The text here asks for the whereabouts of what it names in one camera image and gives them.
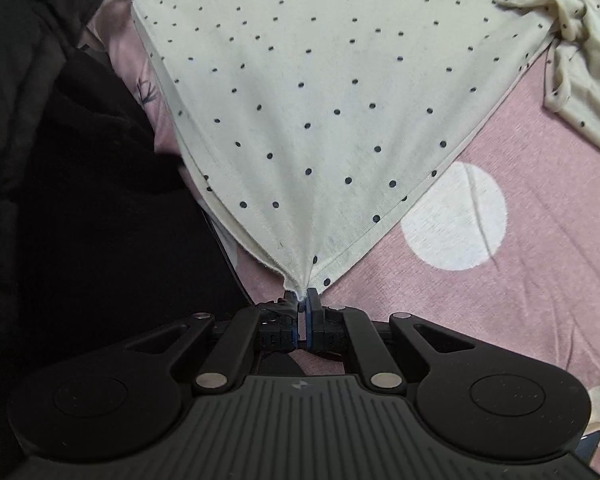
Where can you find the cream polka-dot garment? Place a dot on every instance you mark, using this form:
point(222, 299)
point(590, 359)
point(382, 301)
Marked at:
point(330, 110)

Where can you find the person's black jacket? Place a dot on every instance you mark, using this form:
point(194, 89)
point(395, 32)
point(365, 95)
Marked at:
point(80, 210)

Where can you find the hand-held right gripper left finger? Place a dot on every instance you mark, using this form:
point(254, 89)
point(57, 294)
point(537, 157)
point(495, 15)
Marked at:
point(293, 330)

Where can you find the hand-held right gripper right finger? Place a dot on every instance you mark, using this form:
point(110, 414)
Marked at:
point(308, 327)

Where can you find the pink bedsheet with white dots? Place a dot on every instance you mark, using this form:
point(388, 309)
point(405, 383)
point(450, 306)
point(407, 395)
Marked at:
point(530, 220)

